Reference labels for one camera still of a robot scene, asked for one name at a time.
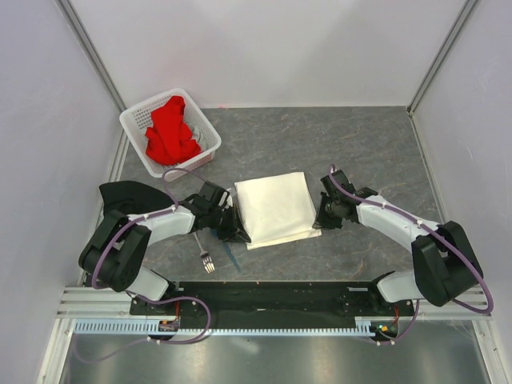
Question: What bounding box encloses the grey cloth in basket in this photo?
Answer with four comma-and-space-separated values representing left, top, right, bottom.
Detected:
191, 125, 206, 149

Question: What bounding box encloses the red cloth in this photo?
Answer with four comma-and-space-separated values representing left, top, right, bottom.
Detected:
145, 95, 202, 166

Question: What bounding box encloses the black cloth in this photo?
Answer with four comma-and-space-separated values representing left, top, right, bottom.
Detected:
99, 181, 174, 215

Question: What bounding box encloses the silver metal fork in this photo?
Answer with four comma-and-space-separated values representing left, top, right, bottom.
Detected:
193, 232, 215, 274

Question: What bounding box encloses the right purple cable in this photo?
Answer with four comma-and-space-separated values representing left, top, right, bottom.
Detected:
327, 162, 495, 349

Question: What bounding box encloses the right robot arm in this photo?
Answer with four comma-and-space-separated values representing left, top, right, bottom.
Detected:
315, 168, 493, 315

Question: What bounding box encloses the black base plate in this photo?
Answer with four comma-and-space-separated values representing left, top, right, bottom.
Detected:
130, 282, 414, 330

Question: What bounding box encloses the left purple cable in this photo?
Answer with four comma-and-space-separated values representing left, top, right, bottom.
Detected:
74, 167, 215, 365

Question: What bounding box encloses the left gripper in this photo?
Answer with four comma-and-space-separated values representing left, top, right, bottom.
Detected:
207, 204, 250, 244

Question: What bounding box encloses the white cloth napkin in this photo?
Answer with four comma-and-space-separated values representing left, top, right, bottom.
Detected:
234, 172, 322, 250

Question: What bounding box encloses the blue plastic spoon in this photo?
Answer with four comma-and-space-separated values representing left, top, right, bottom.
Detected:
222, 242, 241, 273

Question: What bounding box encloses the purple cable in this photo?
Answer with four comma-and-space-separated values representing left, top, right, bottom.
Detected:
74, 167, 215, 365
327, 162, 495, 349

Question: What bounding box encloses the white plastic basket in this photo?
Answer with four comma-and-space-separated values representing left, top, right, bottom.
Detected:
119, 88, 222, 181

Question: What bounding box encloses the slotted cable duct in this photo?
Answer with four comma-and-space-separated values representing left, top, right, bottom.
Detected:
74, 318, 375, 337

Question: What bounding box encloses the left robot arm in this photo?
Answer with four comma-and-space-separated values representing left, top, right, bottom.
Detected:
78, 181, 251, 314

